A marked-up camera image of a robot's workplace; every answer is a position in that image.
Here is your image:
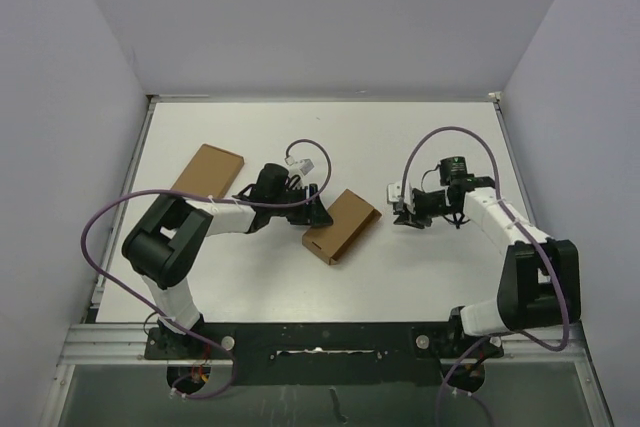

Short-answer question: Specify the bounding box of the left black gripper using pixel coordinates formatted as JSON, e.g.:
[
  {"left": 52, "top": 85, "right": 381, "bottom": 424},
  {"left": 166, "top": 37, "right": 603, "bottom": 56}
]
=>
[{"left": 269, "top": 183, "right": 332, "bottom": 225}]

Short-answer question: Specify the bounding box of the brown cardboard box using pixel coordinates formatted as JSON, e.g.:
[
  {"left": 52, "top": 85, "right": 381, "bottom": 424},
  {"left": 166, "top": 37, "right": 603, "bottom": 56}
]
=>
[
  {"left": 172, "top": 144, "right": 245, "bottom": 198},
  {"left": 302, "top": 189, "right": 381, "bottom": 265}
]

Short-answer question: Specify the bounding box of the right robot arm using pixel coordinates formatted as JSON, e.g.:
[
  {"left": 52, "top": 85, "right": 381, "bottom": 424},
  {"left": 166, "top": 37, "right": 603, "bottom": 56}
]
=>
[{"left": 387, "top": 157, "right": 581, "bottom": 356}]

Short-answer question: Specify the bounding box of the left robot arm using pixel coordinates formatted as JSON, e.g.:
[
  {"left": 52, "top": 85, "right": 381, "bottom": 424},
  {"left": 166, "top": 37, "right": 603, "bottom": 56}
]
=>
[{"left": 121, "top": 157, "right": 333, "bottom": 358}]

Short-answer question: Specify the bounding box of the folded brown cardboard box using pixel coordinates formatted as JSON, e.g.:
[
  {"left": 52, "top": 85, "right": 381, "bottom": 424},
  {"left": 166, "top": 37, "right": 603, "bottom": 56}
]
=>
[{"left": 172, "top": 144, "right": 245, "bottom": 198}]

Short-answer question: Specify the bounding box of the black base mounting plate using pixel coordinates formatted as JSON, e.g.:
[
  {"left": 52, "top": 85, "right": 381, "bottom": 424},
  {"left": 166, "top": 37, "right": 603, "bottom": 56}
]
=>
[{"left": 144, "top": 320, "right": 504, "bottom": 386}]

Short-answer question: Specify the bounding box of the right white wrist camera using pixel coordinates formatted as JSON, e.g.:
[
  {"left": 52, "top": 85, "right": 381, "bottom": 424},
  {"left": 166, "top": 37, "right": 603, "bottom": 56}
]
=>
[{"left": 386, "top": 181, "right": 415, "bottom": 215}]

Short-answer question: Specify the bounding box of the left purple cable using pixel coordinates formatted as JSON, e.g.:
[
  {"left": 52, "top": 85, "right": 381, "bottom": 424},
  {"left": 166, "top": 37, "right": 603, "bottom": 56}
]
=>
[{"left": 81, "top": 139, "right": 334, "bottom": 401}]

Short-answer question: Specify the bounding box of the purple cable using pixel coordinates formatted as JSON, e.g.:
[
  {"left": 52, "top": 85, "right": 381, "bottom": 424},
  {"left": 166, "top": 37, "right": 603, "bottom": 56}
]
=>
[
  {"left": 402, "top": 126, "right": 571, "bottom": 427},
  {"left": 81, "top": 139, "right": 334, "bottom": 401}
]

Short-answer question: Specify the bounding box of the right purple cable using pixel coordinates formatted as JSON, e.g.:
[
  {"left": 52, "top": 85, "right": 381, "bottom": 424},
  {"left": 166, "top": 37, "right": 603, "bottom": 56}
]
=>
[{"left": 402, "top": 126, "right": 571, "bottom": 427}]

